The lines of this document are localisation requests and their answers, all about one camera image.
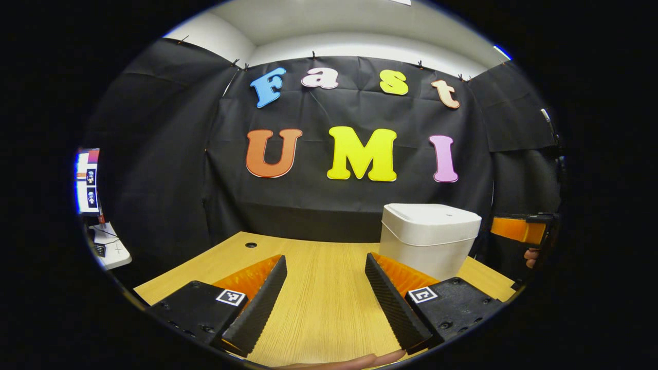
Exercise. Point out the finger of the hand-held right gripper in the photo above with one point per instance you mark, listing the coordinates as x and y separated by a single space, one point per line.
514 229

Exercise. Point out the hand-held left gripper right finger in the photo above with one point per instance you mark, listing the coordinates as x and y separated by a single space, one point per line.
390 303

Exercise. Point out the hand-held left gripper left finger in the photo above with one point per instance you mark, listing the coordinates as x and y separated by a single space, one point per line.
262 303

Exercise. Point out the white desktop garbage bin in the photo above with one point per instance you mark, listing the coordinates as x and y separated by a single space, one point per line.
426 226

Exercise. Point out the wooden desktop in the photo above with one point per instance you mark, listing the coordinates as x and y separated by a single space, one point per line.
324 288

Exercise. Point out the white side table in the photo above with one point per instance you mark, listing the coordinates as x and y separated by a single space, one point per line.
118 257

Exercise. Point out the small black labelled device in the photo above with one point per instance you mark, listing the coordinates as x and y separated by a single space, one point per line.
99 250

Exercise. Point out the ceiling light panel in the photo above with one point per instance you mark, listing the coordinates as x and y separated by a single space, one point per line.
502 52
401 2

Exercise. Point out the black backdrop cloth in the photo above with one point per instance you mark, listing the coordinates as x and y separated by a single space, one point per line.
318 113

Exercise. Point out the computer monitor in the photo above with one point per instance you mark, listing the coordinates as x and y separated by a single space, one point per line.
88 180

